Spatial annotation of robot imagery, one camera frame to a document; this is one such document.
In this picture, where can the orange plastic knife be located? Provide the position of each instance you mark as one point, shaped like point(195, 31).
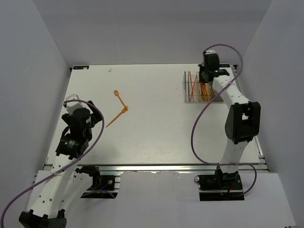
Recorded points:
point(202, 91)

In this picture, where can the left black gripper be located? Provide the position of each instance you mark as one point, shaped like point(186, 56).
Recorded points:
point(95, 117)

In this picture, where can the right blue table label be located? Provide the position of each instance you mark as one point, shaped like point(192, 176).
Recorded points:
point(224, 65)

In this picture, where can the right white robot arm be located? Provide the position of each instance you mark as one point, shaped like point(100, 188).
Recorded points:
point(243, 120)

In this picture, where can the left blue table label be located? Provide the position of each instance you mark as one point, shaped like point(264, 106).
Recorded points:
point(80, 67)

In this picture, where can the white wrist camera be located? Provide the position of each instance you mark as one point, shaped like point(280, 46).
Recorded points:
point(209, 52)
point(72, 106)

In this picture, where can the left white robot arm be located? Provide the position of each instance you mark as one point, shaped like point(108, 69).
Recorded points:
point(66, 182)

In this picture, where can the orange plastic container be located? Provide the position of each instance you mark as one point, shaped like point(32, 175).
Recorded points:
point(199, 93)

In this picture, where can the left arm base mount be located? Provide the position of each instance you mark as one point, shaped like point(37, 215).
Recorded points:
point(102, 187)

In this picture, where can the red plastic knife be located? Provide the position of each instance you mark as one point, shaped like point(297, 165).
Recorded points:
point(206, 94)

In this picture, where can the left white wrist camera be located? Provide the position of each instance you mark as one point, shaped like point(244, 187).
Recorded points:
point(72, 106)

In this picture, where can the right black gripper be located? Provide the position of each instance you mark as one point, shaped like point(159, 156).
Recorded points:
point(201, 68)

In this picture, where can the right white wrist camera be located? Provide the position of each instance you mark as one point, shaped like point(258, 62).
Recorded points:
point(209, 52)

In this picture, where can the red plastic fork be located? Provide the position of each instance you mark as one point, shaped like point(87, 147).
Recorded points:
point(208, 92)

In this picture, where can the dark grey chopstick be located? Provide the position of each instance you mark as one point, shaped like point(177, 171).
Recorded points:
point(189, 84)

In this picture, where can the clear plastic container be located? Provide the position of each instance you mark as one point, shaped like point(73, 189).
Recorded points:
point(193, 99)

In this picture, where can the dark blue chopstick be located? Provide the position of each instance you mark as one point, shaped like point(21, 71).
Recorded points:
point(186, 83)

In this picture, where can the blue table label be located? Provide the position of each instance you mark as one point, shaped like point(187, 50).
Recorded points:
point(224, 65)
point(80, 67)

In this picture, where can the orange plastic fork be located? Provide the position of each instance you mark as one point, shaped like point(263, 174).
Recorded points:
point(122, 112)

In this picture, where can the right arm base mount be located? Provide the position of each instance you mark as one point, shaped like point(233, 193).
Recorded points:
point(220, 186)

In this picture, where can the red chopstick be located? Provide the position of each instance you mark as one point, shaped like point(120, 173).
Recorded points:
point(193, 84)

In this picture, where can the orange plastic spoon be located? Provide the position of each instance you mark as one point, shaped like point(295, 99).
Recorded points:
point(120, 98)

